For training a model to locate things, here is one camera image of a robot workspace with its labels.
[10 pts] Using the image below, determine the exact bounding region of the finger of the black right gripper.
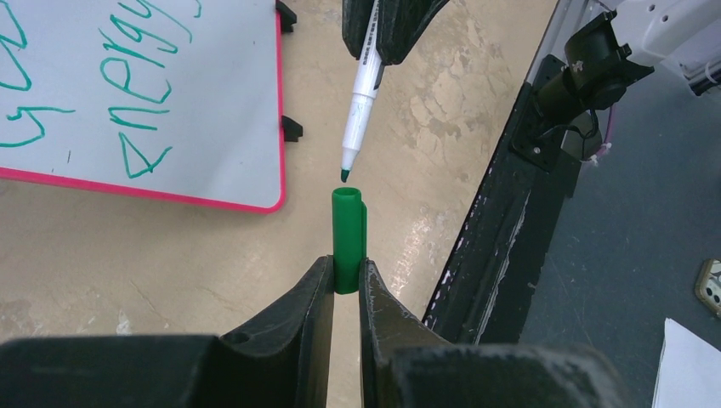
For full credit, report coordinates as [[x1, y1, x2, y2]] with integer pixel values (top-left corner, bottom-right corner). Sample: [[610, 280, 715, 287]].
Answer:
[[377, 0, 449, 65], [341, 0, 374, 60]]

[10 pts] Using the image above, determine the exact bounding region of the smartphone with patterned case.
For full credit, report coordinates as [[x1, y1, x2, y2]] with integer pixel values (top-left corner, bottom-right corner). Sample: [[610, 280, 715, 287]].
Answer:
[[695, 258, 720, 319]]

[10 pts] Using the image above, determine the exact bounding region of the pink framed whiteboard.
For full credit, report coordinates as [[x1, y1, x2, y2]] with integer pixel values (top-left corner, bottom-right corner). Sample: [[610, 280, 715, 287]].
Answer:
[[1, 1, 286, 213]]

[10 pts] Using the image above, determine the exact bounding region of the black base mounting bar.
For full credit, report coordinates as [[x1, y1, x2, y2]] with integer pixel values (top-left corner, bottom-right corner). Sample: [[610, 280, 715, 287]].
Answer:
[[422, 55, 581, 344]]

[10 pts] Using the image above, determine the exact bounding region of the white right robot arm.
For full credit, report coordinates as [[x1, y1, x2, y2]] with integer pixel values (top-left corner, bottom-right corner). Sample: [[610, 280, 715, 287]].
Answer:
[[342, 1, 720, 126]]

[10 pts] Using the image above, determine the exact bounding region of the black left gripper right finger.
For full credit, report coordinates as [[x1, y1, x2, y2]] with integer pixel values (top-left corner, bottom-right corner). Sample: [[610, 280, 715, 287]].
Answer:
[[359, 259, 631, 407]]

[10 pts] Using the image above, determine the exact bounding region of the black whiteboard stand foot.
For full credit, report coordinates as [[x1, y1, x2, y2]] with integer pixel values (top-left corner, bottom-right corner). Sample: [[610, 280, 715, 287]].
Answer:
[[275, 0, 298, 33], [281, 116, 304, 143]]

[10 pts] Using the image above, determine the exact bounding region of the white green whiteboard marker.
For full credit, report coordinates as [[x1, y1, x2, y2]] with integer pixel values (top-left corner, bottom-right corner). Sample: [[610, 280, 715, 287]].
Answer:
[[340, 1, 384, 183]]

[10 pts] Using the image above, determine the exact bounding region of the white paper sheet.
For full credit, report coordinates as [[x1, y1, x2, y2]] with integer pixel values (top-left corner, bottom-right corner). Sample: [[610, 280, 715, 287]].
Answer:
[[652, 318, 720, 408]]

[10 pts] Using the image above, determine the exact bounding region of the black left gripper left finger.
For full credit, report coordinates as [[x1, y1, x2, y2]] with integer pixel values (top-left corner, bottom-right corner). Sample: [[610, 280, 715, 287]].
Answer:
[[1, 256, 334, 407]]

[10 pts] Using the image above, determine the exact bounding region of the green marker cap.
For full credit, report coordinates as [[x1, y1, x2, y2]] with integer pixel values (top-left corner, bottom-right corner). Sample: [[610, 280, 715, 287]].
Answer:
[[332, 187, 367, 295]]

